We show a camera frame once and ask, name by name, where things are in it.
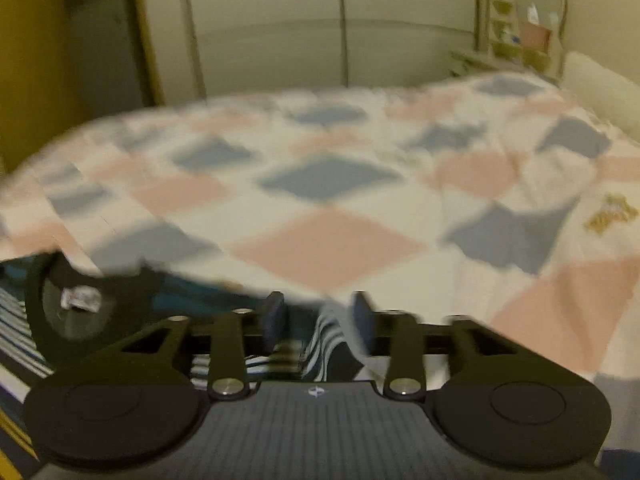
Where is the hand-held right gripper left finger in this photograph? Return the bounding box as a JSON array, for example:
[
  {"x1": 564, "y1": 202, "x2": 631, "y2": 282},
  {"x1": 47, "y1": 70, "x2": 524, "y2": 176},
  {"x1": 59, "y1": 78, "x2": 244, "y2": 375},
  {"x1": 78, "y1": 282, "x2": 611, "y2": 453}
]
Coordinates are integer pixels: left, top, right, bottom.
[{"x1": 91, "y1": 292, "x2": 287, "y2": 402}]

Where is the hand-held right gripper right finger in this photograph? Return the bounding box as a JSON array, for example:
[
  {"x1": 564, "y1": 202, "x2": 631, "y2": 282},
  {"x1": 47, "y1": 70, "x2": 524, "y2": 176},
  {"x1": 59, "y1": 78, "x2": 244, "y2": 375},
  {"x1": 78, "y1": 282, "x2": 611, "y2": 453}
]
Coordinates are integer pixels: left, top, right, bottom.
[{"x1": 352, "y1": 291, "x2": 538, "y2": 402}]

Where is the dark striped shirt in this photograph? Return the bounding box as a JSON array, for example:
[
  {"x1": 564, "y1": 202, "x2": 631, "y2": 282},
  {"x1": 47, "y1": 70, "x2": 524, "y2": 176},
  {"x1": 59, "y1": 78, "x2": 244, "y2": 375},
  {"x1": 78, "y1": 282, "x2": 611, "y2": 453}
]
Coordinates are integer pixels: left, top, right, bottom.
[{"x1": 0, "y1": 252, "x2": 370, "y2": 466}]

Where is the checkered pink blue blanket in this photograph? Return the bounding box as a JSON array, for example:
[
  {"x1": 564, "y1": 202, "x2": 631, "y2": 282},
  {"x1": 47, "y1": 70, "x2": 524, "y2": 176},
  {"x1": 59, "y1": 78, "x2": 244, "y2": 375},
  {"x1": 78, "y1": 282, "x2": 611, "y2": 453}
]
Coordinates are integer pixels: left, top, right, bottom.
[{"x1": 0, "y1": 72, "x2": 640, "y2": 376}]

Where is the white vanity table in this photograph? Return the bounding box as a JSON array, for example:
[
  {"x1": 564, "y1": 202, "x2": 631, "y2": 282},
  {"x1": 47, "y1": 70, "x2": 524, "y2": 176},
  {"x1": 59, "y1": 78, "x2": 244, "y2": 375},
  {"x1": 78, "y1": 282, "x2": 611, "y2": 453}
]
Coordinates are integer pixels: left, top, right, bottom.
[{"x1": 449, "y1": 48, "x2": 565, "y2": 83}]

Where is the white wardrobe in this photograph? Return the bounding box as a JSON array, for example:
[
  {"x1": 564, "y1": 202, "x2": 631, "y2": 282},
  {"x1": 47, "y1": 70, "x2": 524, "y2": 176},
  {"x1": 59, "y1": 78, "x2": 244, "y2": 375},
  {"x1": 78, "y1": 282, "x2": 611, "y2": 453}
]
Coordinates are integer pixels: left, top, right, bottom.
[{"x1": 131, "y1": 0, "x2": 490, "y2": 107}]

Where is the pink box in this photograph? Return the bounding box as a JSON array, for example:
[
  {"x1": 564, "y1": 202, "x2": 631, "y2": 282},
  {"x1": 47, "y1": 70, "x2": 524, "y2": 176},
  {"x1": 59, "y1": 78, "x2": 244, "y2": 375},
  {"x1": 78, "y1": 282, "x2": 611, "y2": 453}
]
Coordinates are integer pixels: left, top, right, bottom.
[{"x1": 519, "y1": 22, "x2": 554, "y2": 55}]

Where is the small white shelf unit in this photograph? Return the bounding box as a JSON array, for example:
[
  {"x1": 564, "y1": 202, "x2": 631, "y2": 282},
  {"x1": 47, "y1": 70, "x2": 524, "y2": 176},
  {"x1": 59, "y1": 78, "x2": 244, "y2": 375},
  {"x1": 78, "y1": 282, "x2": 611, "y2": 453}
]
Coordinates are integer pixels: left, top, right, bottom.
[{"x1": 487, "y1": 0, "x2": 522, "y2": 61}]

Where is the white bed headboard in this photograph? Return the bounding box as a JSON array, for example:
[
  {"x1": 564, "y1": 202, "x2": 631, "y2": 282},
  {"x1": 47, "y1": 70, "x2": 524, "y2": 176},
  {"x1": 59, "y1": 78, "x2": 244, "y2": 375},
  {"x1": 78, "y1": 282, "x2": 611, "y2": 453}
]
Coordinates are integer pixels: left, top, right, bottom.
[{"x1": 562, "y1": 52, "x2": 640, "y2": 133}]

